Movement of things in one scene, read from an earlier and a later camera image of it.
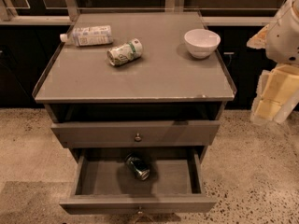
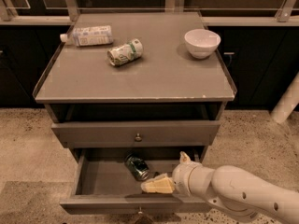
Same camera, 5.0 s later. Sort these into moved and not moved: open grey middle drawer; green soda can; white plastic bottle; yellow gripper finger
Moved: yellow gripper finger
Not moved: white plastic bottle; open grey middle drawer; green soda can
